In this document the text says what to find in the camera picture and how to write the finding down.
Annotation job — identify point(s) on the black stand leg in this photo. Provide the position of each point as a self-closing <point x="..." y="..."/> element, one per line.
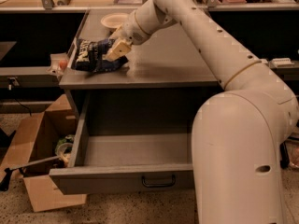
<point x="285" y="161"/>

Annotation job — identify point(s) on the blue chip bag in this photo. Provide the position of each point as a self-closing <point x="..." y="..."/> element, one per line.
<point x="90" y="57"/>

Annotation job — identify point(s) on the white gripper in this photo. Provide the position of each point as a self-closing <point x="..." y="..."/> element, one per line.
<point x="131" y="29"/>

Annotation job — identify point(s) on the white paper bowl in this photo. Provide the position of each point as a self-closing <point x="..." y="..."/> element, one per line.
<point x="113" y="20"/>

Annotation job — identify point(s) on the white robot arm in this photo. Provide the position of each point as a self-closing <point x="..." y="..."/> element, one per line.
<point x="237" y="133"/>

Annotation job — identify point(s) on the brown cardboard box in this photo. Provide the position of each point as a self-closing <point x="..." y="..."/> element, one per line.
<point x="36" y="139"/>

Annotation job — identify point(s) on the tape roll in box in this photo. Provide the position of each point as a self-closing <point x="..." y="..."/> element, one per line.
<point x="64" y="148"/>

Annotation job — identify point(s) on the grey cabinet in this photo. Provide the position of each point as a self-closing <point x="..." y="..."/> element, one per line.
<point x="165" y="80"/>

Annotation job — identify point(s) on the black drawer handle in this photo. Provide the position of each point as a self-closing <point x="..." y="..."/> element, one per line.
<point x="156" y="183"/>

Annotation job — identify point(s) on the white power strip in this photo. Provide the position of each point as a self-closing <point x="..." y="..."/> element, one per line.
<point x="282" y="62"/>

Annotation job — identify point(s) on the open grey top drawer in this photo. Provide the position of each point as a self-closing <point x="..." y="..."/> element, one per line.
<point x="112" y="157"/>

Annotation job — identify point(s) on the clear plastic bag with fruit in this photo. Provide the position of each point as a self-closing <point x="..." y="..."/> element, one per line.
<point x="58" y="63"/>

